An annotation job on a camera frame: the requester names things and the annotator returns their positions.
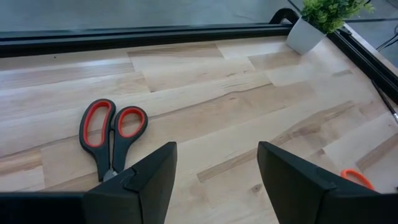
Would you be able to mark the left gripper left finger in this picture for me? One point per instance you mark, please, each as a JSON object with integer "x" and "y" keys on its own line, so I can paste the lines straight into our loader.
{"x": 140, "y": 193}

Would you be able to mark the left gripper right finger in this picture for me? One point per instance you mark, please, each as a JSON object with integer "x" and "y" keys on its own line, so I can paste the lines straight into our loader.
{"x": 295, "y": 193}

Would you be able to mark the black and red scissors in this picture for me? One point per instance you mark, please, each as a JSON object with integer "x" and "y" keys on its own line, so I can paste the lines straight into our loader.
{"x": 99, "y": 155}

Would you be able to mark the thin paintbrush silver ferrule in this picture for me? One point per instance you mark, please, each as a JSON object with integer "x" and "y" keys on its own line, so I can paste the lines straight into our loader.
{"x": 385, "y": 101}

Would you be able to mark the green plant in white pot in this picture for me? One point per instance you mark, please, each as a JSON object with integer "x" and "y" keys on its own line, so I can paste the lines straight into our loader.
{"x": 304, "y": 37}

